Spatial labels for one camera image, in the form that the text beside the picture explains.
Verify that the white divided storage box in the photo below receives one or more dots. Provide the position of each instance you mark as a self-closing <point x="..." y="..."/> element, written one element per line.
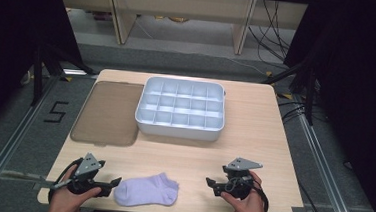
<point x="180" y="110"/>

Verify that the brown translucent lid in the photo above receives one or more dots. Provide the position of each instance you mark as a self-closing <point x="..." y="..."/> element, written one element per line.
<point x="108" y="113"/>

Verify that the light purple sock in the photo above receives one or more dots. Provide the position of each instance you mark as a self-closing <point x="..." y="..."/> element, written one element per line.
<point x="146" y="191"/>

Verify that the person's left hand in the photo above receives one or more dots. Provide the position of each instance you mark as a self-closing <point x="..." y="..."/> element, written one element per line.
<point x="64" y="201"/>

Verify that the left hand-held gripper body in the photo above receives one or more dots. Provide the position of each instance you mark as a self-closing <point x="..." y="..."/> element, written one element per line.
<point x="88" y="165"/>

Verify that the black metal stand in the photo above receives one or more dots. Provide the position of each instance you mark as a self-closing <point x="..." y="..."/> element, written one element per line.
<point x="310" y="94"/>
<point x="38" y="72"/>

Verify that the aluminium floor rail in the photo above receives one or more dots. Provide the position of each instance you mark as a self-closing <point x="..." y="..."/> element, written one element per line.
<point x="324" y="175"/>
<point x="9" y="147"/>

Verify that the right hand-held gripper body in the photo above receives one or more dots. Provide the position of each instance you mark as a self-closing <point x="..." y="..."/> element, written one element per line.
<point x="242" y="165"/>

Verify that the black curtain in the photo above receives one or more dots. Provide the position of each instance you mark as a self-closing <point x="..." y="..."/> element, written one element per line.
<point x="361" y="81"/>
<point x="10" y="40"/>

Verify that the beige wooden desk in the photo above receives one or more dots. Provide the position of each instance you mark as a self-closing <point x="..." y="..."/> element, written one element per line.
<point x="183" y="3"/>

